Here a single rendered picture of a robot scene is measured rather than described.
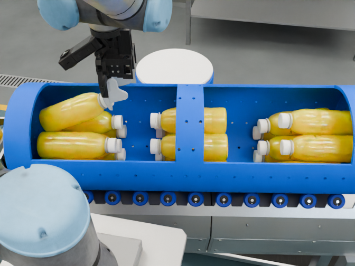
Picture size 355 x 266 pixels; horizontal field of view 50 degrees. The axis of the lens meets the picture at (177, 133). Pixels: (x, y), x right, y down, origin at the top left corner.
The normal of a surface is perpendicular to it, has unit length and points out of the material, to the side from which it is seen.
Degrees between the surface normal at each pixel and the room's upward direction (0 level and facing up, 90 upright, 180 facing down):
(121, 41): 90
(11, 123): 36
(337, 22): 0
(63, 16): 90
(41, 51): 0
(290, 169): 75
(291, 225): 70
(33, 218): 5
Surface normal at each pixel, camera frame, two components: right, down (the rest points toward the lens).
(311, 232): -0.03, 0.39
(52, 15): -0.36, 0.63
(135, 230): -0.01, -0.73
